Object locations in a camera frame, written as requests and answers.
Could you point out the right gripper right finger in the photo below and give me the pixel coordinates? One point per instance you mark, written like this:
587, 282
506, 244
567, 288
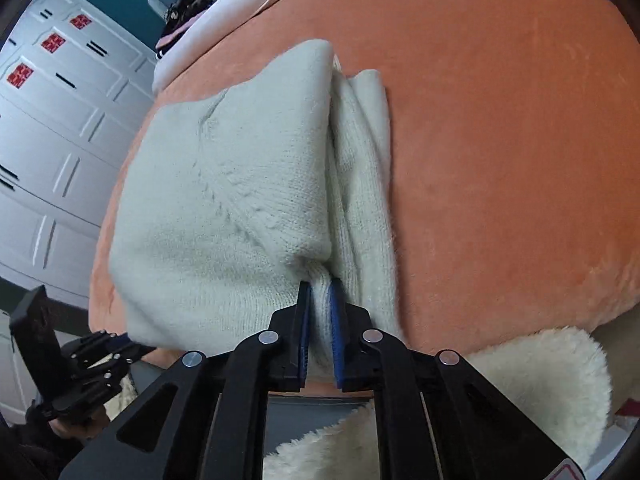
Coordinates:
436, 416

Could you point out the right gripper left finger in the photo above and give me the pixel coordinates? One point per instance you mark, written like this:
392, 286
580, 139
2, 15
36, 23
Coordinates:
205, 417

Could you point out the cream knit sweater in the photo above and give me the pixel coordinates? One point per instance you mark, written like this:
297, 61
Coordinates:
232, 201

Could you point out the pile of dark clothes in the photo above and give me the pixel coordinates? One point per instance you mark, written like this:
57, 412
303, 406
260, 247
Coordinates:
179, 17

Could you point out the white panelled wardrobe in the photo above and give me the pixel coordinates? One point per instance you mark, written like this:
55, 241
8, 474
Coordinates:
75, 88

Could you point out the orange velvet bed cover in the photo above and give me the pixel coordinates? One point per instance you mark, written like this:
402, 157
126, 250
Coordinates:
515, 141

